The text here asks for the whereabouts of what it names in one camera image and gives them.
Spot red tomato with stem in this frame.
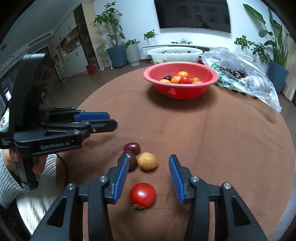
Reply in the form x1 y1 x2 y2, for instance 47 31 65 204
129 183 157 209

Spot small mandarin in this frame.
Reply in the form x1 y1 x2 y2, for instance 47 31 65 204
160 79 171 83

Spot dark plum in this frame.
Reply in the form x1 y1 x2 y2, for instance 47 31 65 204
117 150 137 172
163 75 172 81

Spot smooth orange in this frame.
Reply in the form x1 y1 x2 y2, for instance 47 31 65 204
170 75 181 84

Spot small orange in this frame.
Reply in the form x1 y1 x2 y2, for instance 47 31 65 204
177 71 189 78

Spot grey sweater left forearm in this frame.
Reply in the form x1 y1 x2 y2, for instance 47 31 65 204
0 149 27 209

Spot red bin on floor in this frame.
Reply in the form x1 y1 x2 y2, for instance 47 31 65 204
86 63 97 75

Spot plant in white ribbed pot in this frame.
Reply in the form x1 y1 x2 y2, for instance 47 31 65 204
125 39 140 67

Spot red plastic basin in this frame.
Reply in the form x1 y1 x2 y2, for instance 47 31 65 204
144 62 218 100

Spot tall plant blue pot left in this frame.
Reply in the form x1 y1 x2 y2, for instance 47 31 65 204
92 1 127 68

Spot small plant on cabinet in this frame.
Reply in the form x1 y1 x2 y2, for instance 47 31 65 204
144 29 158 45

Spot white plastic basin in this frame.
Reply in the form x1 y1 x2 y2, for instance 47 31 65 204
147 46 203 64

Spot dark cherries pile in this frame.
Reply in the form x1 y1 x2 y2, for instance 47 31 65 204
219 66 248 79

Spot clear plastic bag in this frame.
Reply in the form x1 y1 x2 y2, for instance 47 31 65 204
201 47 282 113

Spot green leafy vegetables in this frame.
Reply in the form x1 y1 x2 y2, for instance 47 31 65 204
162 50 191 54

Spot white tv cabinet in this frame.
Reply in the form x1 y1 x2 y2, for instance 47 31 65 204
142 44 217 64

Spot beige curtain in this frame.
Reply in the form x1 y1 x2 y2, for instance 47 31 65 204
282 28 296 102

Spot large leafy plant blue pot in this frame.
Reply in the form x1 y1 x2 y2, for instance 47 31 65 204
243 4 288 94

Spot bushy potted plant right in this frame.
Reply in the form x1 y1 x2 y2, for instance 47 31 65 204
251 42 270 64

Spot small potted plant right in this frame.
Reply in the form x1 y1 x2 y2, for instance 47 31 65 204
234 35 253 52

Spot wall mounted television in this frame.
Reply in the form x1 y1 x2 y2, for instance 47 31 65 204
154 0 231 33

